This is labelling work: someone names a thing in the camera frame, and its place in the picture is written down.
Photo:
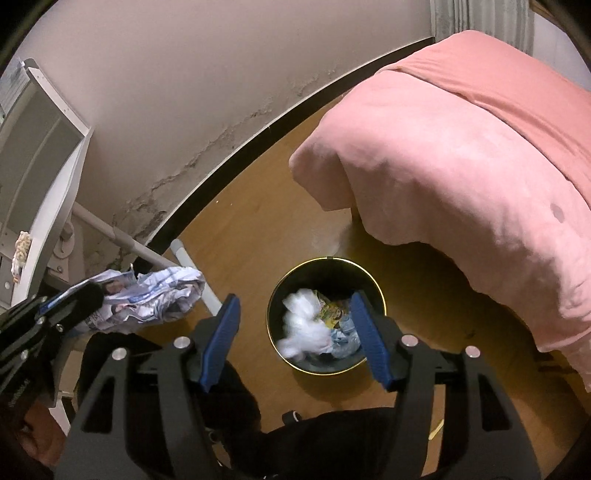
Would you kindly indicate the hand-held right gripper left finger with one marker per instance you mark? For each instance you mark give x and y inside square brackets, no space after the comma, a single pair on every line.
[220,341]

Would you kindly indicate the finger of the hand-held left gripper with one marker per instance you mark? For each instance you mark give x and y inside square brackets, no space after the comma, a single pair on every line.
[85,302]
[60,297]

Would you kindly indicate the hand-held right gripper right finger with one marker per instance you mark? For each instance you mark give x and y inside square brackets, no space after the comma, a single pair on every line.
[369,341]

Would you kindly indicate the yellow snack packet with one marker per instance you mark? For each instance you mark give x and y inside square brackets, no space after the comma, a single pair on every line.
[334,316]

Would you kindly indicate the white paper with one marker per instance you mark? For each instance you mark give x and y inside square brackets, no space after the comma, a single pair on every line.
[300,323]

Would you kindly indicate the blue white snack wrapper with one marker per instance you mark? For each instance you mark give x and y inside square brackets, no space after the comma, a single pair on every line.
[157,295]

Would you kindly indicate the black bin with gold rim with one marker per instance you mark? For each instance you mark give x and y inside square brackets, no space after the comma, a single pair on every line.
[323,272]

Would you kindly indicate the person's left hand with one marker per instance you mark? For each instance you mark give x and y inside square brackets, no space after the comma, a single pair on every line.
[44,434]

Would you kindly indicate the white desk shelf unit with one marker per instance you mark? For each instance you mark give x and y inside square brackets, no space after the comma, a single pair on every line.
[55,207]

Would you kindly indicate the person's black pants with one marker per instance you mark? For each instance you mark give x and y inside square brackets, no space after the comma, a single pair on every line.
[332,443]

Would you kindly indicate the pink blanket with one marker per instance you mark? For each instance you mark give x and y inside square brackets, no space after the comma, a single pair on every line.
[461,161]

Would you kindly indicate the grey curtain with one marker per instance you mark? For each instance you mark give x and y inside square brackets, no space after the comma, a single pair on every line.
[480,18]

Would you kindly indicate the grey desk leg frame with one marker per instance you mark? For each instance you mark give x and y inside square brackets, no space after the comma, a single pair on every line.
[115,235]

